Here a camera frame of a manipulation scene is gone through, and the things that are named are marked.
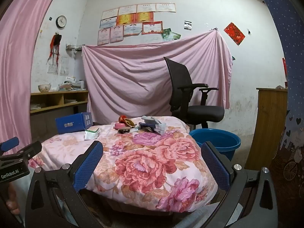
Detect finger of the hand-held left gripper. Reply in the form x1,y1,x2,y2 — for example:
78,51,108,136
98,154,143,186
0,141,43,164
0,137,19,151

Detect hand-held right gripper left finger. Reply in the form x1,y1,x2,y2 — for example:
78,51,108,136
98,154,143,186
25,141,104,228

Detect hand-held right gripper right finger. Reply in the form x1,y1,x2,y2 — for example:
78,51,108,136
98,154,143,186
201,141,281,228

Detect blue plastic basin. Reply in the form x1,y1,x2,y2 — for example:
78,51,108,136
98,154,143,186
189,128,241,161

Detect red paper cup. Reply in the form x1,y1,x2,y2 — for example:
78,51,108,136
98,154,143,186
119,115,136,127

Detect person's left hand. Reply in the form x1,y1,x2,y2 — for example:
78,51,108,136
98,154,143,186
5,184,21,216

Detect person's grey trousers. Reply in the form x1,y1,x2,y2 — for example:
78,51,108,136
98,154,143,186
13,169,228,228

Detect white green packet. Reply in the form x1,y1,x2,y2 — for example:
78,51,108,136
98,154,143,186
84,127,101,141

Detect floral quilt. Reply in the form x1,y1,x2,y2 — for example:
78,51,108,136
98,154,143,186
28,116,218,213

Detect wooden shelf desk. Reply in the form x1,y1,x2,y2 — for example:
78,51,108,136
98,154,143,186
30,90,89,143

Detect black office chair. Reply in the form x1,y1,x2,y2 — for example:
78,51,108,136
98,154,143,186
163,57,225,130

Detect wooden cabinet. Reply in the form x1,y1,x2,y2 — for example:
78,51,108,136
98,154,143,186
245,88,288,170

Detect stack of books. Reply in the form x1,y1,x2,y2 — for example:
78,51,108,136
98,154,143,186
58,76,86,92

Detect pink curtain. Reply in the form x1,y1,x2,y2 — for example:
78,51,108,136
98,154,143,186
0,0,66,155

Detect pink hanging sheet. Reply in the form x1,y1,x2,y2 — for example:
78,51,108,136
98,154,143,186
82,30,233,125

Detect red diamond paper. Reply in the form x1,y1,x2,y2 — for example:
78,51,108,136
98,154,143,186
224,22,246,46

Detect blue dotted curtain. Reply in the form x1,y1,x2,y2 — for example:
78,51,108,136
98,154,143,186
252,0,304,195

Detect white paper wall sheets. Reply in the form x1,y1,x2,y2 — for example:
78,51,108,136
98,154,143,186
47,57,69,76

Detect red tassel wall hanging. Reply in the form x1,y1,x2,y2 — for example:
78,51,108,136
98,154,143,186
46,32,63,64

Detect wire wall rack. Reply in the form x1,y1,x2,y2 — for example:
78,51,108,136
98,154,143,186
66,43,83,53

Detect round wall clock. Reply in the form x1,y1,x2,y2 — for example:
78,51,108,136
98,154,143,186
56,15,67,28

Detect green wall pictures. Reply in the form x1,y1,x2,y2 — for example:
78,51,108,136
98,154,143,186
161,28,181,41

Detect group of wall certificates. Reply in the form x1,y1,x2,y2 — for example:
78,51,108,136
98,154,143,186
97,3,177,46

